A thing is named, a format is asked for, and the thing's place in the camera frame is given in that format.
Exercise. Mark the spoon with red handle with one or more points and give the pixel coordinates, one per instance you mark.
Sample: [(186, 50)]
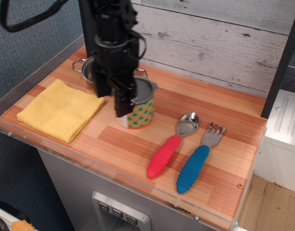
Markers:
[(187, 125)]

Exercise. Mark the silver dispenser button panel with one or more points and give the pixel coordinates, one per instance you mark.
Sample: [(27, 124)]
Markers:
[(118, 213)]

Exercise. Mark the silver toy cabinet front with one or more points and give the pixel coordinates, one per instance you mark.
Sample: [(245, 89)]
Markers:
[(75, 185)]

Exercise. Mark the orange object bottom left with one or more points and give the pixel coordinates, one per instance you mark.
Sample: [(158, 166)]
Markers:
[(22, 225)]

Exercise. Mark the white toy appliance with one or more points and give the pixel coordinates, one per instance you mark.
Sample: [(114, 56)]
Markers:
[(275, 161)]

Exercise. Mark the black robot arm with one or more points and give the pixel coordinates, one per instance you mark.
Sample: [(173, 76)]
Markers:
[(115, 20)]

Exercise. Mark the yellow folded cloth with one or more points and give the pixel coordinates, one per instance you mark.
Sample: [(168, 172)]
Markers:
[(60, 111)]

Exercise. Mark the toy can with dotted label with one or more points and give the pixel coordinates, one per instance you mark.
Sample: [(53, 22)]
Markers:
[(143, 111)]

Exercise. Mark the clear acrylic guard rail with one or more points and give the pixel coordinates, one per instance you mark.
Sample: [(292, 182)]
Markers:
[(136, 170)]

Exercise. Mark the left black vertical post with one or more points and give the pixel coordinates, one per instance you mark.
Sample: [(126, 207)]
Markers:
[(88, 25)]

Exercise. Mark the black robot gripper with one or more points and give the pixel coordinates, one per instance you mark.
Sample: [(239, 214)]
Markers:
[(113, 68)]

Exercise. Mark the fork with blue handle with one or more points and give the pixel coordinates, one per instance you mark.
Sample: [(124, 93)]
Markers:
[(192, 168)]

